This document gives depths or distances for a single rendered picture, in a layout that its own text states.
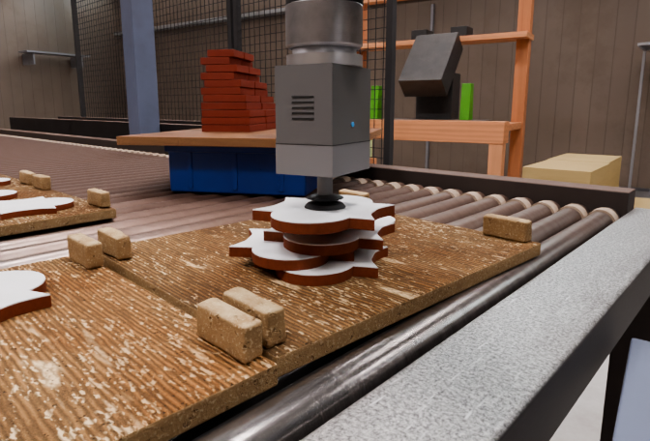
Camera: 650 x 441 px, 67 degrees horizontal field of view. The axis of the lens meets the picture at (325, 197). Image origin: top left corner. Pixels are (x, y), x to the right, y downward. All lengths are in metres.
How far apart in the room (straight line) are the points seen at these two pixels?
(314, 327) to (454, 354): 0.11
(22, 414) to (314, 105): 0.31
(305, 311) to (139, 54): 2.01
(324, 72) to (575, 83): 6.80
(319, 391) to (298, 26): 0.31
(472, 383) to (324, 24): 0.32
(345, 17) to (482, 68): 7.03
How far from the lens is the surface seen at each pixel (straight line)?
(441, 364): 0.39
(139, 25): 2.36
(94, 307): 0.46
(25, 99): 11.90
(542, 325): 0.48
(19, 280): 0.52
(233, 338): 0.34
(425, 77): 4.23
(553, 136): 7.24
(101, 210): 0.87
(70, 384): 0.35
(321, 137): 0.46
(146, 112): 2.33
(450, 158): 7.64
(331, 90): 0.45
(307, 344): 0.36
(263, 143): 0.97
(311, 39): 0.47
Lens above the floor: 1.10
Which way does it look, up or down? 10 degrees down
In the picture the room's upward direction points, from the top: straight up
